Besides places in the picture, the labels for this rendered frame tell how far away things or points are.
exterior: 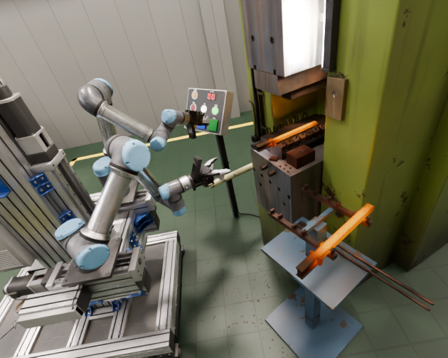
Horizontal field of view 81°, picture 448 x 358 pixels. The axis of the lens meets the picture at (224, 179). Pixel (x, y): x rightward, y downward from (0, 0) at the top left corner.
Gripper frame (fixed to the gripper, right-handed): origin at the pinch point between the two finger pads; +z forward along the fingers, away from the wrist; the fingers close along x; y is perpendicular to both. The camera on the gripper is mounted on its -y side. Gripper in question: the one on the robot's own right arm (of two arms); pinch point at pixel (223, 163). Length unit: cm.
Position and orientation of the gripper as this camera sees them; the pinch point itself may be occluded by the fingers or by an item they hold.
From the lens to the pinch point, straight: 134.7
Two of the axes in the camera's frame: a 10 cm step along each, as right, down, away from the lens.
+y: 1.8, 7.9, 5.9
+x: 4.5, 4.7, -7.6
